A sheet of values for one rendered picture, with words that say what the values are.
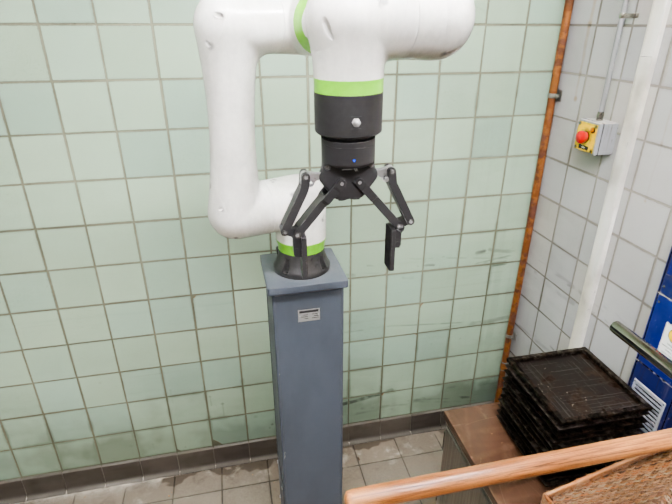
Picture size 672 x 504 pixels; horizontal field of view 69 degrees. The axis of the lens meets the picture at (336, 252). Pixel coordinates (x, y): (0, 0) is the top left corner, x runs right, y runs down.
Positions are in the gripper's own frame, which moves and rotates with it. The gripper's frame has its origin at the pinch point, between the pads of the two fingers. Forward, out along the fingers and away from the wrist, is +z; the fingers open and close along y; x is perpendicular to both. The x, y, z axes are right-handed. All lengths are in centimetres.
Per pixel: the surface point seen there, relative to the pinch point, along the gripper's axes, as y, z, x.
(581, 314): -99, 62, -60
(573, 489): -59, 73, -4
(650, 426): -98, 77, -22
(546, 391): -66, 64, -29
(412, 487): -4.6, 24.3, 22.2
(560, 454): -28.2, 24.3, 21.3
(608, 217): -100, 25, -60
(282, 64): -1, -20, -101
